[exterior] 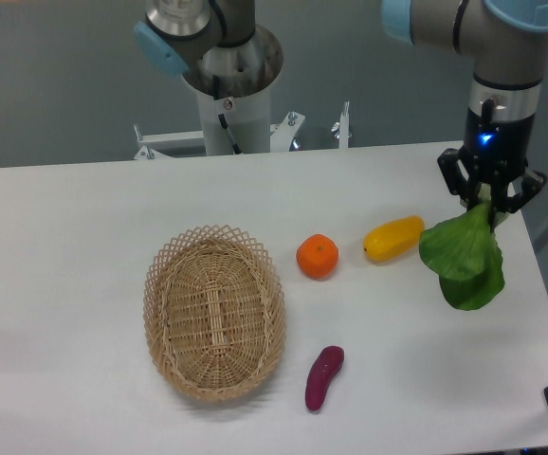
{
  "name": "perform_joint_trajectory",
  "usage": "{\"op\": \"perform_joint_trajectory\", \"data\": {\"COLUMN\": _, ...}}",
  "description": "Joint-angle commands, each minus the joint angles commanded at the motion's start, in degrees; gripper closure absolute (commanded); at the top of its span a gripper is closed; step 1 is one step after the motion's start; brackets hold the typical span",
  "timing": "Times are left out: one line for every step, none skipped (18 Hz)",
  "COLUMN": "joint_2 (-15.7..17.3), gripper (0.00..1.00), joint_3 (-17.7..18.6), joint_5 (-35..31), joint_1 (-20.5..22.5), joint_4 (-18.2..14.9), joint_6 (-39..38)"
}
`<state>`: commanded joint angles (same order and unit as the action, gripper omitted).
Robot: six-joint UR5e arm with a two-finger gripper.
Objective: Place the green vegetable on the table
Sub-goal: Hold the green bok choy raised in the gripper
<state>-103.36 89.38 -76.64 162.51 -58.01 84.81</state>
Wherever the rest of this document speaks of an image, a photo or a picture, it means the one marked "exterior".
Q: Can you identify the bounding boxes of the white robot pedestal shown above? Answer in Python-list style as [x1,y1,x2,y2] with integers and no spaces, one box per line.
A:
[184,26,283,133]

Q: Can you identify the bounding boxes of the white metal base frame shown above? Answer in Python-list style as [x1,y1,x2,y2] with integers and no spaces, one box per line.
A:
[133,100,354,161]

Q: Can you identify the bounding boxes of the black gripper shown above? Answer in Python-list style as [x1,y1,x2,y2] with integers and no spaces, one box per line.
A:
[437,109,548,225]

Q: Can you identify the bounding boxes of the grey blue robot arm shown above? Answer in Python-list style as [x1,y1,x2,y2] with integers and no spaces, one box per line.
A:
[134,1,548,225]

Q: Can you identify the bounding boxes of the purple sweet potato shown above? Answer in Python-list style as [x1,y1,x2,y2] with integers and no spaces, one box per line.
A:
[304,345,345,412]

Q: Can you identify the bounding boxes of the green leafy vegetable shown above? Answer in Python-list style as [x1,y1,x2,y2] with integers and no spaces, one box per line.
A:
[419,200,505,311]

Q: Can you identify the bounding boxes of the orange tangerine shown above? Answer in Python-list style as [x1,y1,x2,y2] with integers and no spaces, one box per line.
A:
[296,233,338,280]

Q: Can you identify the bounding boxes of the yellow mango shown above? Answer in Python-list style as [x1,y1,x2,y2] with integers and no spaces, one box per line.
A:
[362,215,425,263]

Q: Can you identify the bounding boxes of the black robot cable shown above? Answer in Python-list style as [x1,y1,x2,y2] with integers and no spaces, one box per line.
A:
[210,74,244,155]

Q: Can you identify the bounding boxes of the woven wicker basket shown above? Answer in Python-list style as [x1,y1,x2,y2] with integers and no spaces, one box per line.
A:
[143,226,286,403]

